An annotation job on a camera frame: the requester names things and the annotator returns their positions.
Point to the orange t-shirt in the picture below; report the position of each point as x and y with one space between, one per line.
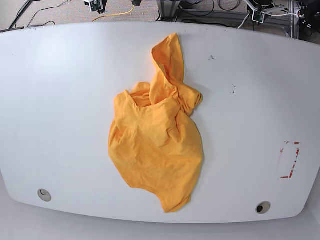
153 141

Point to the red tape rectangle marking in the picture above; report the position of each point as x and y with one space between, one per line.
287 159

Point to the aluminium frame stand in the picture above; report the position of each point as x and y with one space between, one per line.
237 14

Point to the right table cable grommet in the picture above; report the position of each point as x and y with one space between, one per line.
263 207

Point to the table cable grommet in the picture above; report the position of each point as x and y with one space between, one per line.
44 195
263 207

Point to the left table cable grommet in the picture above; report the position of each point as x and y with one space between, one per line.
44 195

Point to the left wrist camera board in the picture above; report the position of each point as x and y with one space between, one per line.
258 17

